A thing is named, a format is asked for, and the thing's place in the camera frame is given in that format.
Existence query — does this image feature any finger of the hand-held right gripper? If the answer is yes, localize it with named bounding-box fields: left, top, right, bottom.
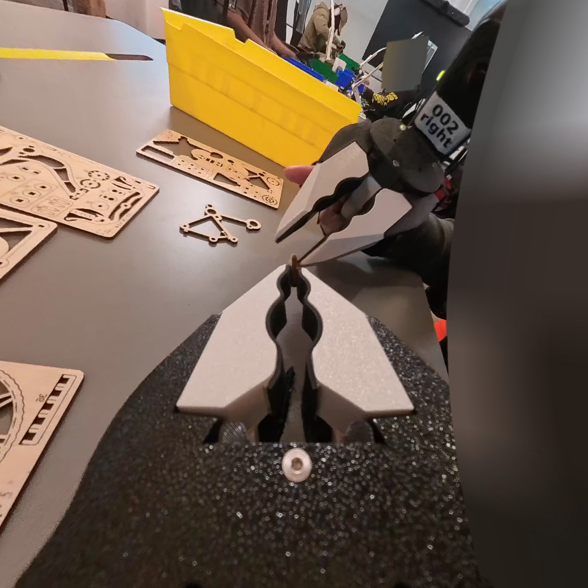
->
left=274, top=139, right=371, bottom=241
left=299, top=187, right=413, bottom=266

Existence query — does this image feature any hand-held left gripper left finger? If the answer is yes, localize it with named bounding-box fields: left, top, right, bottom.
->
left=177, top=266, right=293, bottom=442

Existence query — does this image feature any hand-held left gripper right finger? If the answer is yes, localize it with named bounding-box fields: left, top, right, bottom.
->
left=300, top=268, right=414, bottom=442

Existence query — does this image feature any thin wooden part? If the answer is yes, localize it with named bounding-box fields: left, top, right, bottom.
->
left=298, top=231, right=333, bottom=268

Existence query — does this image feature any wooden bicycle frame part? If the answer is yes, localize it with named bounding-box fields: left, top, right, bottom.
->
left=179, top=204, right=262, bottom=244

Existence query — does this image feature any narrow wooden parts sheet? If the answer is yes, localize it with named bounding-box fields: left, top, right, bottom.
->
left=136, top=129, right=285, bottom=210

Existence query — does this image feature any wooden wheel parts sheet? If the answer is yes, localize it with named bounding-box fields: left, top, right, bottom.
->
left=0, top=361, right=85, bottom=531

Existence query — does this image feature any person's right hand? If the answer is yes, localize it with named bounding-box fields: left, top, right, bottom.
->
left=283, top=164, right=364, bottom=236

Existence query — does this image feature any yellow storage bin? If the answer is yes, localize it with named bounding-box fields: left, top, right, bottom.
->
left=164, top=8, right=363, bottom=167

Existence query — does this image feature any wooden sheet with curved cutouts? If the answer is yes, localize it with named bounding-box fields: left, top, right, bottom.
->
left=0, top=204, right=58, bottom=281

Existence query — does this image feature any wooden sheet with round holes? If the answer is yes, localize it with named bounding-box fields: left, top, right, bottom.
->
left=0, top=125, right=160, bottom=239

